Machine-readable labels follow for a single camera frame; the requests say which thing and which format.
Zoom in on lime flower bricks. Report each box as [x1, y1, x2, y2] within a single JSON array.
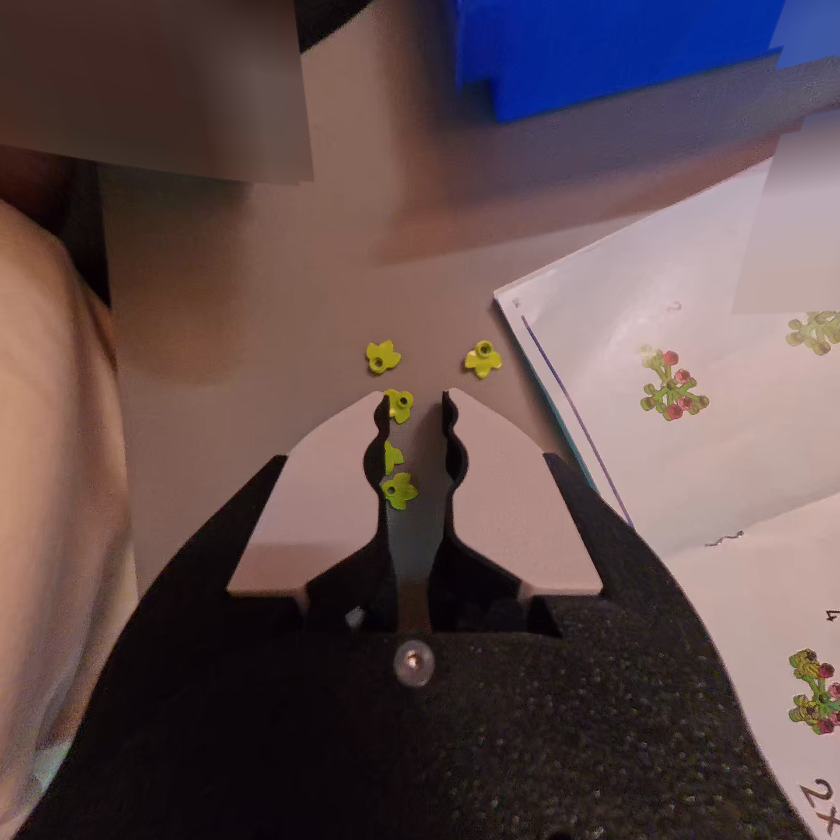
[[365, 339, 504, 511]]

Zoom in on cream embroidered shirt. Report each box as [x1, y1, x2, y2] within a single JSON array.
[[0, 197, 139, 840]]

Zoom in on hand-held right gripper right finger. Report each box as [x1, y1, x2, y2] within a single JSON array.
[[428, 386, 605, 632]]

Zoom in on large blue plastic bin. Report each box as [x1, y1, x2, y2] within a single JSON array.
[[456, 0, 840, 123]]

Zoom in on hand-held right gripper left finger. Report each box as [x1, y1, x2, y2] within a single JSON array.
[[226, 390, 399, 632]]

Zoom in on open instruction booklet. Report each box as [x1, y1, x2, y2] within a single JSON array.
[[492, 157, 840, 840]]

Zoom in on grey desk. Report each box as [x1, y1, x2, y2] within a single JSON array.
[[98, 0, 840, 657]]

